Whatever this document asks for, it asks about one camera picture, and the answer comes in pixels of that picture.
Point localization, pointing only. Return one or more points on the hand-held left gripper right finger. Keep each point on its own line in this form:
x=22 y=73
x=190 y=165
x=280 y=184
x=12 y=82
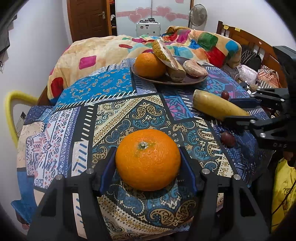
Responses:
x=188 y=172

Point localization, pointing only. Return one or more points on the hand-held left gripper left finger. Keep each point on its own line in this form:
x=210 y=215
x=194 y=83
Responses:
x=107 y=171

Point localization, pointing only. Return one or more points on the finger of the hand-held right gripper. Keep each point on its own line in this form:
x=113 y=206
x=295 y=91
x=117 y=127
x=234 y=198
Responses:
x=242 y=101
x=240 y=120

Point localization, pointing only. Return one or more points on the yellow banana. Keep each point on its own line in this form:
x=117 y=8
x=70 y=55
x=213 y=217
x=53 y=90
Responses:
x=215 y=104

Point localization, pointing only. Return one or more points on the large orange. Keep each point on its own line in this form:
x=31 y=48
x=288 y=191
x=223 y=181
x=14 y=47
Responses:
x=148 y=162

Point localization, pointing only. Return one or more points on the small round bread roll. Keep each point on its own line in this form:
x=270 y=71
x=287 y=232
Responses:
x=195 y=68

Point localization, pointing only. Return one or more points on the brown oval plate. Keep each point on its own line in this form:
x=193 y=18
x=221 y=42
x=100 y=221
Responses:
x=161 y=81

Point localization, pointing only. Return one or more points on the dark red grape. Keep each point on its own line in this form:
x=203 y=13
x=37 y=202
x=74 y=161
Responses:
x=225 y=95
x=228 y=139

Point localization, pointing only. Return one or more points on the striped cloth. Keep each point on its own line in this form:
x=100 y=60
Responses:
x=268 y=76

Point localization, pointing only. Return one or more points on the pink quilted bag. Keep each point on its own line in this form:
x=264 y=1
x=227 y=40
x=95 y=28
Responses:
x=248 y=73

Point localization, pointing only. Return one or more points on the black backpack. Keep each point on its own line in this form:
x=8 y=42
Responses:
x=251 y=58

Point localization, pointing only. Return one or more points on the patterned blue tablecloth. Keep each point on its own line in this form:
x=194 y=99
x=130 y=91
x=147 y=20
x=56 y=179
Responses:
x=69 y=139

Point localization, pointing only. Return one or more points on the wooden bed headboard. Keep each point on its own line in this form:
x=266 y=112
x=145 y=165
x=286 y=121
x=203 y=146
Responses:
x=249 y=37

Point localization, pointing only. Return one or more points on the yellow plastic bag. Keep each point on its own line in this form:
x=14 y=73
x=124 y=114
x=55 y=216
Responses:
x=283 y=192

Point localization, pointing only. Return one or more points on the standing fan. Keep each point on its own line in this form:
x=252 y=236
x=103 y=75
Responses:
x=198 y=15

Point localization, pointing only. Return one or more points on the yellow foam tube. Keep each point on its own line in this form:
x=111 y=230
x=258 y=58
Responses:
x=9 y=111

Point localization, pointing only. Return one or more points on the small white cabinet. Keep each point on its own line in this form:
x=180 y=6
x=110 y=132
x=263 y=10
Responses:
x=148 y=29

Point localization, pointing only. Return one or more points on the colourful patchwork blanket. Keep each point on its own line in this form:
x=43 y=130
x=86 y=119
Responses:
x=92 y=51

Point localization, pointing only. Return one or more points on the wooden wardrobe with sliding doors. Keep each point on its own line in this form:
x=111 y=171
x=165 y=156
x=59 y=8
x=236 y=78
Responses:
x=129 y=9

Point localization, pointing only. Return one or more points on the brown wooden door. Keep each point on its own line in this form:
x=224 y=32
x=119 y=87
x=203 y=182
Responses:
x=85 y=18

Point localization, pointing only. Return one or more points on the dark hanging clothes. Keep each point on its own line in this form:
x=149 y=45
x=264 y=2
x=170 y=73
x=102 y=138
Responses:
x=4 y=39

